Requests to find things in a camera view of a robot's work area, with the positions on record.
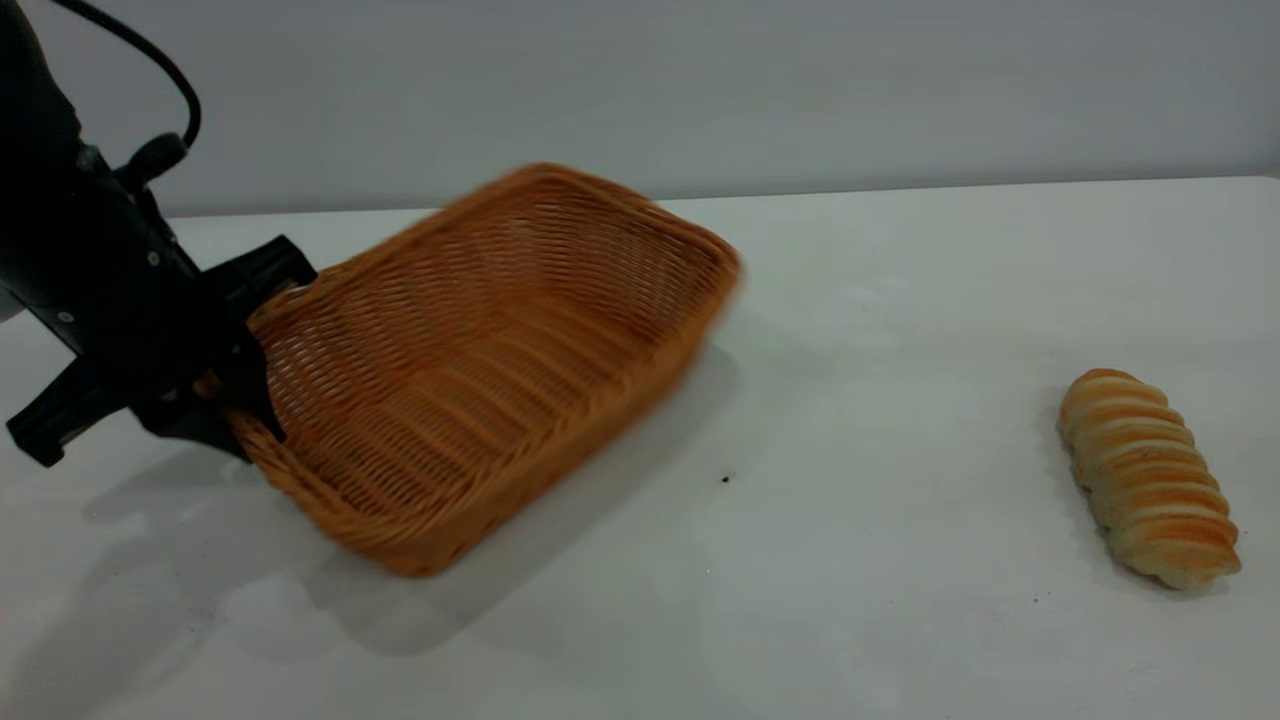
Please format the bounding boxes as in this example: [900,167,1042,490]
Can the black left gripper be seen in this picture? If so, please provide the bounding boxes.
[0,148,318,468]

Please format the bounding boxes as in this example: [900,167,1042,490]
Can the striped long bread roll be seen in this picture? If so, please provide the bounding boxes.
[1058,368,1243,591]

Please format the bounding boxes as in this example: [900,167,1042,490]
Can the black cable with connector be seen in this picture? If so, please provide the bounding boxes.
[50,0,203,193]

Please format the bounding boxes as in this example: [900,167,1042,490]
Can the orange woven wicker basket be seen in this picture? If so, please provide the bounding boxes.
[195,163,743,579]

